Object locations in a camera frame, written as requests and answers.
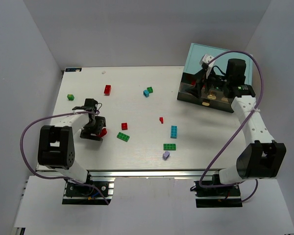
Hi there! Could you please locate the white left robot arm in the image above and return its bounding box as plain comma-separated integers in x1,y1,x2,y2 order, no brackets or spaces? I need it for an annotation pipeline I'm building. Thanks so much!
38,113,106,184

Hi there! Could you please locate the long cyan lego brick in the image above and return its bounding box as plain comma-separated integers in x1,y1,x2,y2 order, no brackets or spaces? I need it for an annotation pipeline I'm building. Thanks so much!
170,125,177,139

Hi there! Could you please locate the green flat lego plate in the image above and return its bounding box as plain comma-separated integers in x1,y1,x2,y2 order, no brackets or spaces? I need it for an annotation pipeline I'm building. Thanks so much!
117,132,130,142

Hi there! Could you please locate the green yellow lego cube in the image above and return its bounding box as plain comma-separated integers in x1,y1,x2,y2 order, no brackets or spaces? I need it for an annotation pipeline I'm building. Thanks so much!
67,94,74,101

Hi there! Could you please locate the small red square lego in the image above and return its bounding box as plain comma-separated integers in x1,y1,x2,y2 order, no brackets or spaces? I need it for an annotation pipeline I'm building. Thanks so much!
121,123,128,130

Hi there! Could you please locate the dark corner label sticker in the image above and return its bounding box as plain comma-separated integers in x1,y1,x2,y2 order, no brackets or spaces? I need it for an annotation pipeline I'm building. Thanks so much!
65,68,82,72

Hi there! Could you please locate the teal drawer organizer box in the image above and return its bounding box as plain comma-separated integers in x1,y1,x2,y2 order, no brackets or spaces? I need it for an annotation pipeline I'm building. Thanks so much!
181,43,255,102

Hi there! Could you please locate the small cyan lego brick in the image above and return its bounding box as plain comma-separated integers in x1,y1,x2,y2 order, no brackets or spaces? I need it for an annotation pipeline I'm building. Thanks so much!
143,90,149,97

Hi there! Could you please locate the lilac lego piece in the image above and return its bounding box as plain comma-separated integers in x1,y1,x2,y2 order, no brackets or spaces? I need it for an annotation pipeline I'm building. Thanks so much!
163,151,170,160

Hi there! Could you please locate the large red lego brick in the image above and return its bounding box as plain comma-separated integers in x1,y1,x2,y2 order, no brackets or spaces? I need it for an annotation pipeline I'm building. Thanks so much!
104,85,112,96

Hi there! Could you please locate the red curved lego piece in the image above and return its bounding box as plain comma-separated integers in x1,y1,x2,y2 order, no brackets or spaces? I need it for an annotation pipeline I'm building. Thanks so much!
99,128,107,137

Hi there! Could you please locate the clear open drawer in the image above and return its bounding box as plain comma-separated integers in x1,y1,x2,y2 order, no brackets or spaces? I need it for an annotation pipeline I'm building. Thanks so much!
177,82,234,113

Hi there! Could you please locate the small green lego brick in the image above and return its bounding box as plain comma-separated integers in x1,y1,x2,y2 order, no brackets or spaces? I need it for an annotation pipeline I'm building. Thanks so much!
147,87,153,93

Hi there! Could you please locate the green long lego brick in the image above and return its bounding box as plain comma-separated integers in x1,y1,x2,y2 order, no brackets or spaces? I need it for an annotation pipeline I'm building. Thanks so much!
163,143,176,151

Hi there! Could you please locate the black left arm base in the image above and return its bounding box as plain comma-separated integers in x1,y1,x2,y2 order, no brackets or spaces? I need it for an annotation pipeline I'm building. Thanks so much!
62,177,114,206

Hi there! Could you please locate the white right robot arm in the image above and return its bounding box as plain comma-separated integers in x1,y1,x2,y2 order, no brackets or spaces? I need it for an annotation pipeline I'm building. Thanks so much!
188,54,286,188

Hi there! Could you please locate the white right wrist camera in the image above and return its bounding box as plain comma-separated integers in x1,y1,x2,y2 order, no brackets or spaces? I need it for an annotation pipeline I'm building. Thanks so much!
199,54,214,79

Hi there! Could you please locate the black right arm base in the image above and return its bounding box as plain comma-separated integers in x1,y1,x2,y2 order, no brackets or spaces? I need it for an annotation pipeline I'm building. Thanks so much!
190,181,243,208

